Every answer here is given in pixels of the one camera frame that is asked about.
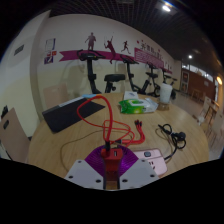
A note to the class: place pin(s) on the group of wall posters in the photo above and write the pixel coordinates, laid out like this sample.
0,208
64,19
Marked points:
50,44

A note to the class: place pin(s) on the black rectangular mouse pad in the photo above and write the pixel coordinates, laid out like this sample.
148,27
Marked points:
70,115

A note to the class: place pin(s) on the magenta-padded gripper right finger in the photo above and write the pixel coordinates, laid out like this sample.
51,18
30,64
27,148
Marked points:
136,173

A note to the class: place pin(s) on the group of wooden tables and chairs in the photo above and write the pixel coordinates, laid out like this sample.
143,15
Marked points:
210,116

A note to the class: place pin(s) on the row of black exercise bikes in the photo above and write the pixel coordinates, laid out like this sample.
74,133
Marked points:
90,73

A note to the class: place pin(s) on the grey wall vent plate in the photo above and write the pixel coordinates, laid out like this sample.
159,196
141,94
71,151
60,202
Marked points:
19,49

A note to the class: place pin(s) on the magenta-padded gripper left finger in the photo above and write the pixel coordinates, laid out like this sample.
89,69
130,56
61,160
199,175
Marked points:
85,173

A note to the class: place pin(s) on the group of black chairs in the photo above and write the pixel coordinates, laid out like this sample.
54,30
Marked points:
4,112

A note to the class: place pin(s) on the white and blue pen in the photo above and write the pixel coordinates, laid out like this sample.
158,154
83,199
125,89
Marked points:
76,100

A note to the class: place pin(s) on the white cup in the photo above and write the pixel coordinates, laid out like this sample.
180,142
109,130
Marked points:
166,92

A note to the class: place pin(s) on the group of ceiling lights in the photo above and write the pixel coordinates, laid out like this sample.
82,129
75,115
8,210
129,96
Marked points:
166,8

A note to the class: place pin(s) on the small white paper packet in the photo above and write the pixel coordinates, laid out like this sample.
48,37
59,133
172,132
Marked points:
131,95

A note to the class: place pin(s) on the round wooden coaster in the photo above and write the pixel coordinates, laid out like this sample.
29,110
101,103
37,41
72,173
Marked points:
163,106

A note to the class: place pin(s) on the green and white wipes pack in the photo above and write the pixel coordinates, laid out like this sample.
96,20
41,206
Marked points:
138,105

